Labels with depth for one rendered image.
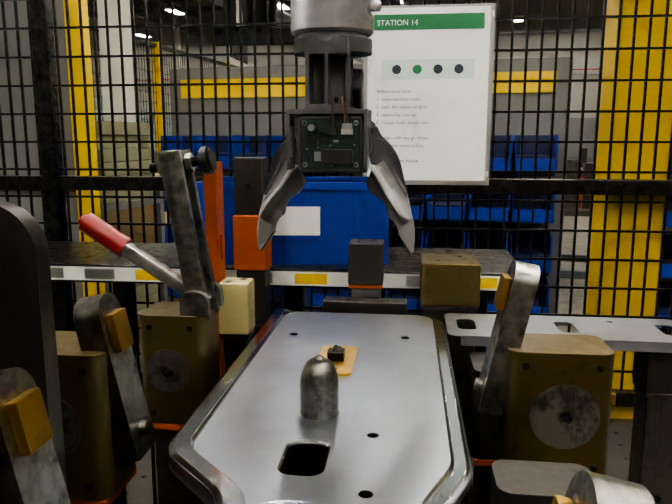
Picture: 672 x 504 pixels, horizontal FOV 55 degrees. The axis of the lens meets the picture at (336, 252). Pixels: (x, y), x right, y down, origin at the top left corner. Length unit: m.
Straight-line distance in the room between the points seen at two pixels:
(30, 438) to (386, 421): 0.28
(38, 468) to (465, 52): 0.97
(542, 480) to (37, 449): 0.33
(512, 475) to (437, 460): 0.05
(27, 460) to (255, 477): 0.15
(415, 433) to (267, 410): 0.13
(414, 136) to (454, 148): 0.07
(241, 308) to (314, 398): 0.23
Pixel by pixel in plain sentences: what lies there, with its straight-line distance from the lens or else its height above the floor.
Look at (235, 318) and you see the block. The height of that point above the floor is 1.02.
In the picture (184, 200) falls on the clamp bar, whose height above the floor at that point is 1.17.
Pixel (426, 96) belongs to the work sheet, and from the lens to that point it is 1.18.
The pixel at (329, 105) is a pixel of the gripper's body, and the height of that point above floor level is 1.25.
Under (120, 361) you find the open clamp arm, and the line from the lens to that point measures 0.53.
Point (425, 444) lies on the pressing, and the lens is 0.51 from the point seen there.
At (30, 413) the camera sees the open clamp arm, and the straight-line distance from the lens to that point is 0.39.
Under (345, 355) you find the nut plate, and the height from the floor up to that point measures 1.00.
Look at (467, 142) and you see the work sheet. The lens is 1.18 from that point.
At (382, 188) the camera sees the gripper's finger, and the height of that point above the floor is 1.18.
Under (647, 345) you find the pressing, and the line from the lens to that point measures 0.82.
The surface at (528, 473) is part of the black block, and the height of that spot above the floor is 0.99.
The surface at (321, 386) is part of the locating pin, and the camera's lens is 0.53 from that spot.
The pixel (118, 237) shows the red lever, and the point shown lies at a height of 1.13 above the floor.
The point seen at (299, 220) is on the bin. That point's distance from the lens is 1.01.
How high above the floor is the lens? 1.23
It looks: 10 degrees down
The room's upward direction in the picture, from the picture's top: straight up
